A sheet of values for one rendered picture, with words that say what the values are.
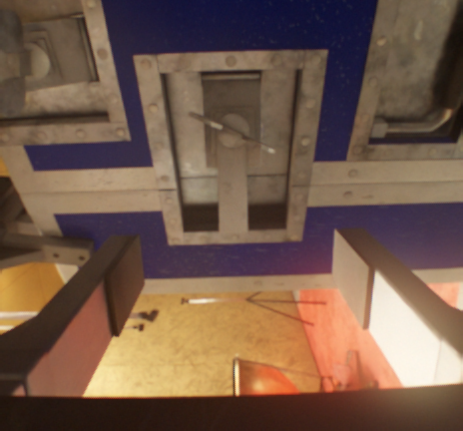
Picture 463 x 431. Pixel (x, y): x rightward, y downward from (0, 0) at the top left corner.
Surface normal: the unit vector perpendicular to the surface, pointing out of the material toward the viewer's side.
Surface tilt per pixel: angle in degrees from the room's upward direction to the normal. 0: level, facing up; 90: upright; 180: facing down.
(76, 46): 115
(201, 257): 90
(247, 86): 90
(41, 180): 90
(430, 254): 90
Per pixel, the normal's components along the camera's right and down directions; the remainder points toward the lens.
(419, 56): 0.02, 0.61
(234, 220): 0.00, 0.25
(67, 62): 0.44, 0.54
